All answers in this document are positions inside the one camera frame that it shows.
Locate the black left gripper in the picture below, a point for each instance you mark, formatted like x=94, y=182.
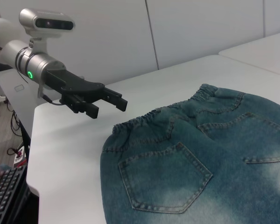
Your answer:
x=74, y=82

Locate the blue denim shorts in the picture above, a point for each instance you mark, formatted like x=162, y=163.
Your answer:
x=177, y=163

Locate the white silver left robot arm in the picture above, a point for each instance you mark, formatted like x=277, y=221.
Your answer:
x=11, y=50

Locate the white power strip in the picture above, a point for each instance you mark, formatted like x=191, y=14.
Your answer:
x=19, y=158

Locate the black computer keyboard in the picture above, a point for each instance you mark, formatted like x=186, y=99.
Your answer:
x=2, y=200

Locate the white wall outlet cover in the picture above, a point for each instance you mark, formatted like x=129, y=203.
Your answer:
x=19, y=88

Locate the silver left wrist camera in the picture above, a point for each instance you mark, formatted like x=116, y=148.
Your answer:
x=32, y=21

